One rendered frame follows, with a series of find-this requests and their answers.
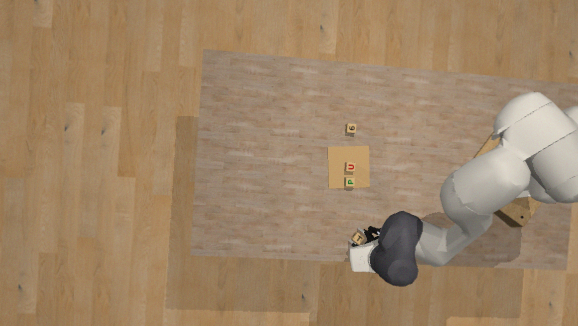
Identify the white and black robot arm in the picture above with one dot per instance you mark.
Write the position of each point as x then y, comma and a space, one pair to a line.
529, 124

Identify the tan flat mat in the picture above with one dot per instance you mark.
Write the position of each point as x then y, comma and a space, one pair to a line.
337, 156

